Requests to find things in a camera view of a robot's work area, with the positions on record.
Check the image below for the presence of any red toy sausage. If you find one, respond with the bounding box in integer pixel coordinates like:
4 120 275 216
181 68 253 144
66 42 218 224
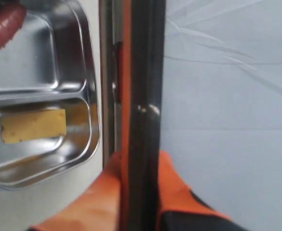
0 2 27 49

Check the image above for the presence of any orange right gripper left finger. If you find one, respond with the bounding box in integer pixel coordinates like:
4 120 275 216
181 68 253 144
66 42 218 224
31 152 121 231

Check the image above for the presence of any blue wrinkled backdrop cloth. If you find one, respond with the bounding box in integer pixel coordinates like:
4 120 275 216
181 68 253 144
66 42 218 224
161 0 282 231

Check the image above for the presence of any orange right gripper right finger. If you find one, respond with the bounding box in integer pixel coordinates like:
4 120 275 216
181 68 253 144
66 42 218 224
156 151 245 231

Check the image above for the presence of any dark transparent lunch box lid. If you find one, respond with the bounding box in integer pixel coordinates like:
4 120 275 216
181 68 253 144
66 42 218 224
99 0 166 231

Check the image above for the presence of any stainless steel lunch box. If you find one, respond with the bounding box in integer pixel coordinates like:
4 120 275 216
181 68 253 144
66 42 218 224
0 0 99 190

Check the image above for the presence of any yellow toy cheese wedge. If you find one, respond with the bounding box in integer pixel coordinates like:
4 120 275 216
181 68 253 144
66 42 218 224
0 109 67 143

